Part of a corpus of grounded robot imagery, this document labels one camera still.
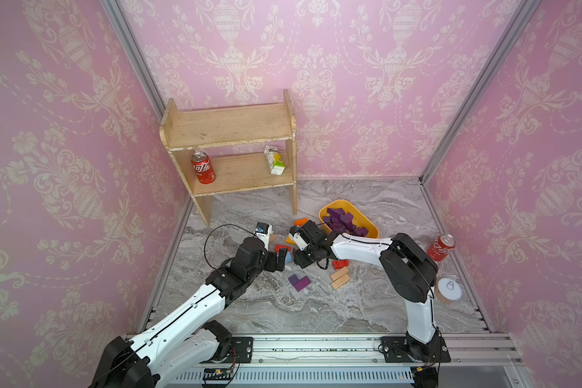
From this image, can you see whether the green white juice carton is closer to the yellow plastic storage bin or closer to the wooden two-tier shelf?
the wooden two-tier shelf

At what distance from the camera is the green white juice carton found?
36.3 inches

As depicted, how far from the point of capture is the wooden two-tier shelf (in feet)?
2.44

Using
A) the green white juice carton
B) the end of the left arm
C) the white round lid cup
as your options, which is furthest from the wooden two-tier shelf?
the white round lid cup

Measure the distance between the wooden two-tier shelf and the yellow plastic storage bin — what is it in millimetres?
207

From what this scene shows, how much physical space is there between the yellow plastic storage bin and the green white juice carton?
251 millimetres

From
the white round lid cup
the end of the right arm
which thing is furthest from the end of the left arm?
the white round lid cup

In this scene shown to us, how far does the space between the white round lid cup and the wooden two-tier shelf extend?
0.64m

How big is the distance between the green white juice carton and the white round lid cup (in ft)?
2.29

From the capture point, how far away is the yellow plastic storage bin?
3.26ft

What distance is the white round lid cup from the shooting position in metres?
0.81

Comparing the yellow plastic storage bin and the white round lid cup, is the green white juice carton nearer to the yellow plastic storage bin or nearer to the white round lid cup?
the yellow plastic storage bin

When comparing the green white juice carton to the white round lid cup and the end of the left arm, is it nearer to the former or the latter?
the end of the left arm

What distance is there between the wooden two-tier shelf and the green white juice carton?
0.04 ft

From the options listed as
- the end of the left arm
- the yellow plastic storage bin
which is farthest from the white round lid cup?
the end of the left arm
